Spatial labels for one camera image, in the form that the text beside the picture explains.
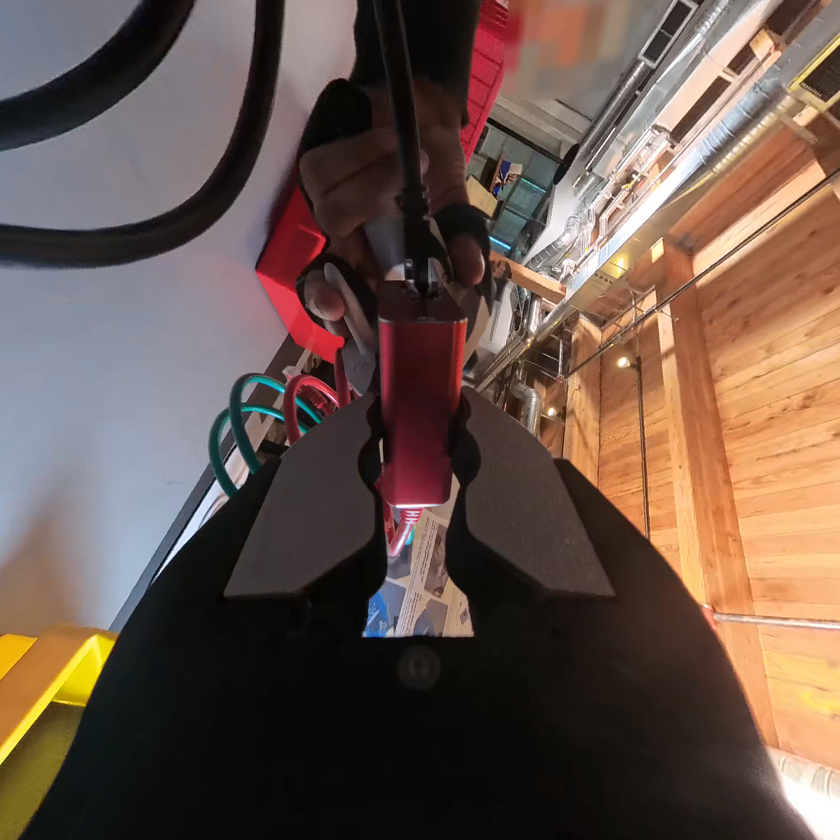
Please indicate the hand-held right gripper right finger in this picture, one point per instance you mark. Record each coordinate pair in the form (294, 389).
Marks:
(525, 518)

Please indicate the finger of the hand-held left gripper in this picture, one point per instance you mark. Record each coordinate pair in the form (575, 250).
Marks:
(441, 259)
(384, 243)

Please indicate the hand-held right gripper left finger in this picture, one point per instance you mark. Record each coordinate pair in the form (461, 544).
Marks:
(308, 512)

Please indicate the red plastic bin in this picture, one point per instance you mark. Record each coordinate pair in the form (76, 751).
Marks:
(289, 275)

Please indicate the red ethernet splitter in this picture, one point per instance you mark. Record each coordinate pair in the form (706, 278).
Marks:
(420, 394)

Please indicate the yellow plastic bin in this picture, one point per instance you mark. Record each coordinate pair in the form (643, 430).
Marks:
(39, 689)

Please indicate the person's left forearm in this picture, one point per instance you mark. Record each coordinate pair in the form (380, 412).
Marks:
(453, 52)

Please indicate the printed instruction sheet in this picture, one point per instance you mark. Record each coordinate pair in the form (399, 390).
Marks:
(420, 590)

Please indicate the silver ventilation duct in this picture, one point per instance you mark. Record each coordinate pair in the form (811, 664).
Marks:
(748, 108)

